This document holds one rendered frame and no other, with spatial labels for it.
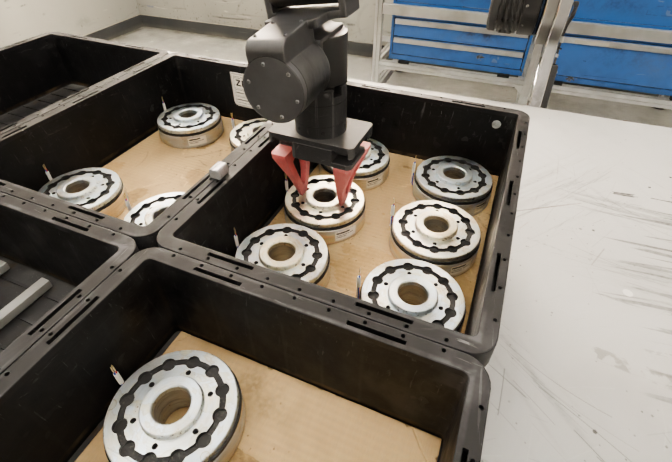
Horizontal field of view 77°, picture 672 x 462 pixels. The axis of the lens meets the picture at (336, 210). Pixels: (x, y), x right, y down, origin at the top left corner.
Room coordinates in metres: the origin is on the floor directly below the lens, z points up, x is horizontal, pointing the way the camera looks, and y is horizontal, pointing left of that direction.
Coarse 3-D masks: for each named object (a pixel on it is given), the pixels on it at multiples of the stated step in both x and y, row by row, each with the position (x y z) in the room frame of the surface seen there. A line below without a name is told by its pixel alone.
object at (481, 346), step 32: (416, 96) 0.57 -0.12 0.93; (512, 160) 0.40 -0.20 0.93; (512, 192) 0.34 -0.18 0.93; (512, 224) 0.29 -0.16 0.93; (192, 256) 0.25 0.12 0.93; (224, 256) 0.25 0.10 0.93; (288, 288) 0.22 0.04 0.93; (320, 288) 0.22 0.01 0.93; (384, 320) 0.19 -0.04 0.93; (416, 320) 0.19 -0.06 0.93; (480, 320) 0.19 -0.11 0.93; (480, 352) 0.16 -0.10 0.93
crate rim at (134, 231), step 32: (160, 64) 0.70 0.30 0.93; (224, 64) 0.69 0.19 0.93; (96, 96) 0.58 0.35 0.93; (32, 128) 0.48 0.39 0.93; (224, 160) 0.40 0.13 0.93; (32, 192) 0.34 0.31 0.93; (192, 192) 0.34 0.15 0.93; (96, 224) 0.29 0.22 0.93; (128, 224) 0.29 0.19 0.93; (160, 224) 0.29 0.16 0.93
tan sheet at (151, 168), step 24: (240, 120) 0.68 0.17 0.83; (144, 144) 0.60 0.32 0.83; (216, 144) 0.60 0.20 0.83; (120, 168) 0.53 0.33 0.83; (144, 168) 0.53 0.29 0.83; (168, 168) 0.53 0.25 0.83; (192, 168) 0.53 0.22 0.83; (144, 192) 0.47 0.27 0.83; (168, 192) 0.47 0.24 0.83; (120, 216) 0.42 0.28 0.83
